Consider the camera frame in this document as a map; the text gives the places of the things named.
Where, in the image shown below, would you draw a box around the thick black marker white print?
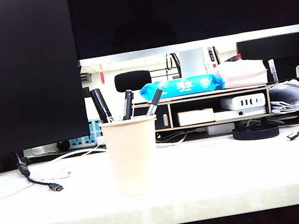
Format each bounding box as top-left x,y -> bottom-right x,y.
88,86 -> 114,125

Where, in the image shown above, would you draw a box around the beige paper cup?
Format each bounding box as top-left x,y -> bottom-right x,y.
99,113 -> 168,200

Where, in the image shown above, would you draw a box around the black wooden desk organizer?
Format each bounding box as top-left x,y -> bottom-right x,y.
131,77 -> 299,150

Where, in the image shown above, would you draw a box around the black pen with clip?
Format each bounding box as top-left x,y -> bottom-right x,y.
119,89 -> 138,121

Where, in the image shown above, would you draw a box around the black chair headrest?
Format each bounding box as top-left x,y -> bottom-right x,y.
113,69 -> 153,94

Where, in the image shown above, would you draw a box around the blue wet wipes pack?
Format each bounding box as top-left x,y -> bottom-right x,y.
138,71 -> 226,103

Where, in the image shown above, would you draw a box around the white square power adapter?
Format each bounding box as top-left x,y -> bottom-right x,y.
177,107 -> 215,127

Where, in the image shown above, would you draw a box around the red hanging ornament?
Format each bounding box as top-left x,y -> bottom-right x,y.
99,64 -> 106,85

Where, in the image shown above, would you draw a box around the silver monitor stand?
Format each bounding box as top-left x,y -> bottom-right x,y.
177,47 -> 207,79

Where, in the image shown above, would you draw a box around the white block under organizer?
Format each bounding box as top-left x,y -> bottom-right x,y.
206,121 -> 237,137

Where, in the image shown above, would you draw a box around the white blue power strip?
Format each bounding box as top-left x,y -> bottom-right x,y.
20,118 -> 106,158

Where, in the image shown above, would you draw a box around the flat white box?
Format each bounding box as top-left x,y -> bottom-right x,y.
213,104 -> 267,123

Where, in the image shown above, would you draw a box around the black round knob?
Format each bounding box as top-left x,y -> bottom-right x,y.
56,139 -> 72,153

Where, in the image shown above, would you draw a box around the white multi-port charger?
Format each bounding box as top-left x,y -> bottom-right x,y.
219,91 -> 267,113

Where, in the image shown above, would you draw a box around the pink tissue pack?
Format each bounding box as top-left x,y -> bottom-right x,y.
213,55 -> 271,91

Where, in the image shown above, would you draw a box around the black round base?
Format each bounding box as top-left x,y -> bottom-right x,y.
231,121 -> 281,144

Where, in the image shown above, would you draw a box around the silver bezel monitor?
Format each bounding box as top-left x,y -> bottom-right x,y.
67,0 -> 299,69

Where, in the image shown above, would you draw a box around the black frameless monitor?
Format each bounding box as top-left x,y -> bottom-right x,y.
0,0 -> 95,176

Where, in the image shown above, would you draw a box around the rolled printed papers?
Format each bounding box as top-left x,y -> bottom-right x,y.
267,79 -> 299,116

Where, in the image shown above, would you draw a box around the black background monitor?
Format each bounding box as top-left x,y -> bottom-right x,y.
236,32 -> 299,87

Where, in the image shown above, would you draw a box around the white paper sheet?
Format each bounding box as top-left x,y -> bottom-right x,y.
0,169 -> 37,204

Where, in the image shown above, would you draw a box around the grey looped cable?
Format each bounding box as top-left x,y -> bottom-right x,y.
154,130 -> 189,149

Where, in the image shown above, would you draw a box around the black hanging cable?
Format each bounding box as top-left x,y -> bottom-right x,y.
164,52 -> 183,80

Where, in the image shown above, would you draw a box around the white charging cable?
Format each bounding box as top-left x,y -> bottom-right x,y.
28,143 -> 111,183

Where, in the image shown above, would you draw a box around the black cable grey plug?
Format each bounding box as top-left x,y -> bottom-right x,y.
14,147 -> 65,198

